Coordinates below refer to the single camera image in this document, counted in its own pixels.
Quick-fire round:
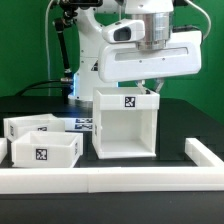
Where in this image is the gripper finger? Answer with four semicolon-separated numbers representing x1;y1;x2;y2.
153;78;164;93
135;80;150;94

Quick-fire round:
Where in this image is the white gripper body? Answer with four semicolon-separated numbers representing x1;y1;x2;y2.
98;31;202;82

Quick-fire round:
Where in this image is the large white drawer cabinet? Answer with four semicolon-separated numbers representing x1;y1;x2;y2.
92;87;160;159

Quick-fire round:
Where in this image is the white drawer box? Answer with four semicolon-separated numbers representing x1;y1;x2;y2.
11;131;83;168
3;114;65;142

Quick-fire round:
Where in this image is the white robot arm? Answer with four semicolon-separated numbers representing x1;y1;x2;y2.
55;0;210;103

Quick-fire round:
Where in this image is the marker tag sheet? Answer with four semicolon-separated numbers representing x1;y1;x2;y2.
63;118;93;131

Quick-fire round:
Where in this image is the white perimeter fence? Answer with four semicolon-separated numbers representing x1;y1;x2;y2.
0;138;224;194

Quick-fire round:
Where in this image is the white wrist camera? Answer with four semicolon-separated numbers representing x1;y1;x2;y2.
102;19;145;44

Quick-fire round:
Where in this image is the black cable bundle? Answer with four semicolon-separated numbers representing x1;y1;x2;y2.
14;18;75;98

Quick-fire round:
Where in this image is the white thin cable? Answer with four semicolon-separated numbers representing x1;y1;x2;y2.
44;0;55;97

